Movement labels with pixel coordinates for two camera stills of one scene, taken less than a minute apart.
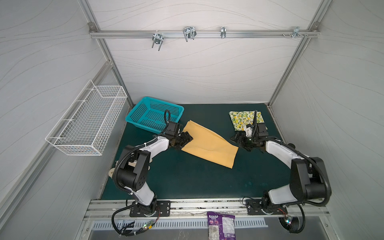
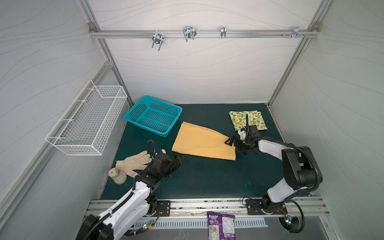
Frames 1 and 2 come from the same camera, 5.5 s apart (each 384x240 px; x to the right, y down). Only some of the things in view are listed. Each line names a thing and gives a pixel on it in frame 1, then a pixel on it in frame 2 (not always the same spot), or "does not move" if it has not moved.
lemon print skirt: (241, 118) does not move
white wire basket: (86, 127) does not move
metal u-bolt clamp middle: (189, 32) does not move
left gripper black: (186, 138) → (175, 165)
